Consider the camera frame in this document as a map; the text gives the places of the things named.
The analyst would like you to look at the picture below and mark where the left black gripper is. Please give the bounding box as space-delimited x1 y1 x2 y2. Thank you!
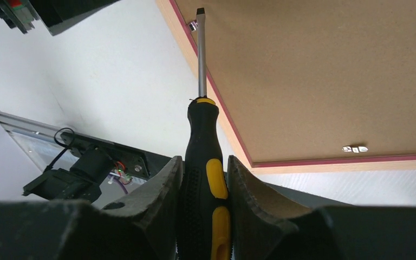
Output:
0 0 118 36

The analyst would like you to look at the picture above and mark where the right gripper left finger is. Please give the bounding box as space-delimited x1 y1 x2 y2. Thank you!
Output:
0 156 183 259

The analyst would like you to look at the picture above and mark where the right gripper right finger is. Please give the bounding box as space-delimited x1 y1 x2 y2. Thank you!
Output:
227 156 416 259

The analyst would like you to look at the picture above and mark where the black yellow screwdriver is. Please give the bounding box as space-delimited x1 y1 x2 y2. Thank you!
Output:
176 8 232 260

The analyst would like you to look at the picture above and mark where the pink wooden photo frame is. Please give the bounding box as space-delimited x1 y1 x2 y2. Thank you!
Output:
157 1 416 174

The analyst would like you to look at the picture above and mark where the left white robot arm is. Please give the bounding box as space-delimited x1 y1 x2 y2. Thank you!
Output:
0 1 114 203

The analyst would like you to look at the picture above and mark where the aluminium front rail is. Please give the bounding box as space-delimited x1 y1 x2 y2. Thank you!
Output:
0 111 72 171

